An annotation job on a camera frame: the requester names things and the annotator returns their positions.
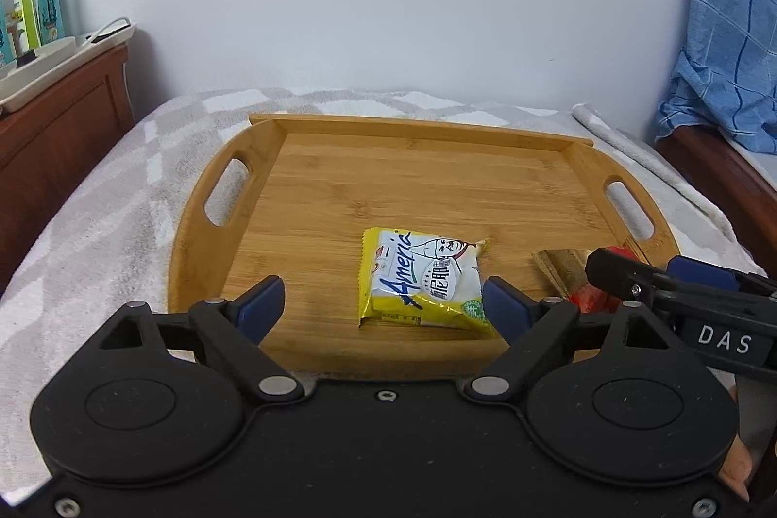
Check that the bamboo serving tray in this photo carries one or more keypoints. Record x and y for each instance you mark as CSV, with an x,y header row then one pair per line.
x,y
292,195

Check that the blue plaid cloth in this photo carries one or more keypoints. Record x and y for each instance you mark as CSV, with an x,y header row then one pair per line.
x,y
725,74

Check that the yellow Ameria snack packet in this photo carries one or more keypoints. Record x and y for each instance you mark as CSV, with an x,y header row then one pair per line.
x,y
420,279

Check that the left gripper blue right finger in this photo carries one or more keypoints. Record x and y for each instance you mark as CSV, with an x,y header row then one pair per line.
x,y
539,336

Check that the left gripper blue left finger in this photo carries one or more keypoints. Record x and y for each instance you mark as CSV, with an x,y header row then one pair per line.
x,y
230,333

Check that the large red nut snack bag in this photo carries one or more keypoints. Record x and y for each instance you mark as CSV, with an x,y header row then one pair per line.
x,y
565,270

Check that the white tray on cabinet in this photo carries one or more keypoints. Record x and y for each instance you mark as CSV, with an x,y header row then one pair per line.
x,y
53,62

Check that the wooden chair on right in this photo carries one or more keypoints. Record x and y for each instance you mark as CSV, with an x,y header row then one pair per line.
x,y
721,173

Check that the lime green spray bottle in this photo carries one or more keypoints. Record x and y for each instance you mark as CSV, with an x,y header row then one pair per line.
x,y
26,26

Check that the wooden side cabinet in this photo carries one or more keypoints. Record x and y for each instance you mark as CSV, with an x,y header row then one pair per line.
x,y
52,144

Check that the operator hand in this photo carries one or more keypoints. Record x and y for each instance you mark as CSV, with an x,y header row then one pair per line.
x,y
737,468

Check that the grey checkered blanket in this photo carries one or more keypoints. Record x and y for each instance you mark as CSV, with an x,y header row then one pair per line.
x,y
111,241

